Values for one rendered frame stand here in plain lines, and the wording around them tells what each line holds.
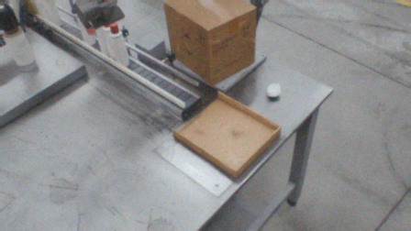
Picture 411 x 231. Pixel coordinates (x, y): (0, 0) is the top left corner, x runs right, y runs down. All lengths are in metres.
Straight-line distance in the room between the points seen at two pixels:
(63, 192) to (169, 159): 0.37
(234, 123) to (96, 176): 0.53
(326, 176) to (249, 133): 1.04
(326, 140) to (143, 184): 1.51
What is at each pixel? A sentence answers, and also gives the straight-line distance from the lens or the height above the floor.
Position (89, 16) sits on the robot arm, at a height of 1.31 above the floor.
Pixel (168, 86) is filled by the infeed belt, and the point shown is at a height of 0.88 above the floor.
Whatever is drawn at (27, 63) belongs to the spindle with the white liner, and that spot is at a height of 0.92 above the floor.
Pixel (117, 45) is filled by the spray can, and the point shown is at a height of 1.00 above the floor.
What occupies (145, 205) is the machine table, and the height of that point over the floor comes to 0.83.
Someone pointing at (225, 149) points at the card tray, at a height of 0.83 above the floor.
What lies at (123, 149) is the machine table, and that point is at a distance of 1.42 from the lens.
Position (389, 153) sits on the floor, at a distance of 2.59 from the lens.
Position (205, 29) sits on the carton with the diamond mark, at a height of 1.11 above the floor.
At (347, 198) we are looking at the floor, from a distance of 2.31.
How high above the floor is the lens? 1.88
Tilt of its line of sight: 45 degrees down
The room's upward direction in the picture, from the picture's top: 4 degrees counter-clockwise
